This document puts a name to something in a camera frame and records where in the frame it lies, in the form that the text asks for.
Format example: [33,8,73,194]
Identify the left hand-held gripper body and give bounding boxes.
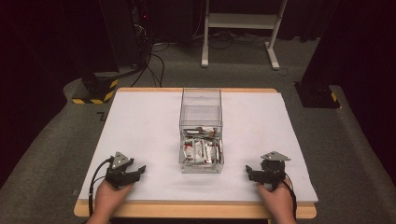
[105,151,135,189]

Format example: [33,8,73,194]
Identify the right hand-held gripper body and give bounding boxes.
[257,150,292,191]

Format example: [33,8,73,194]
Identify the pile of white red packets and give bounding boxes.
[181,125,224,165]

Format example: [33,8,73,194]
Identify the clear plastic box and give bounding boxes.
[178,87,225,175]

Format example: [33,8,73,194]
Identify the person's left hand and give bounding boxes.
[92,179,135,218]

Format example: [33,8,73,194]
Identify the person's right hand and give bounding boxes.
[256,177,297,222]

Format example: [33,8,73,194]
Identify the white table mat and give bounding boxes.
[78,91,319,204]

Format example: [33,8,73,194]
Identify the wooden table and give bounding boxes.
[73,87,318,220]

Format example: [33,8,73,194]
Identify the black base with yellow stripes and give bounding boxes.
[71,71,120,105]

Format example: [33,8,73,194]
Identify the black stand base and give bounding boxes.
[293,81,341,109]

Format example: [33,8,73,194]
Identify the black equipment rack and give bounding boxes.
[129,0,155,68]

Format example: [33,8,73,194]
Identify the dark curtain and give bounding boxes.
[0,0,120,188]
[300,0,396,178]

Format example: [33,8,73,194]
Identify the white metal stand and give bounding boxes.
[201,0,290,71]

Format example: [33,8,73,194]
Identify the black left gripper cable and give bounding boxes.
[88,156,114,217]

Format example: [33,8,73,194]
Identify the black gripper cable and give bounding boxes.
[279,173,299,221]
[88,156,114,217]

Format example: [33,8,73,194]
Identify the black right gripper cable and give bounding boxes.
[279,173,299,221]

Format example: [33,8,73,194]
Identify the black floor cables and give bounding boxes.
[130,29,290,89]

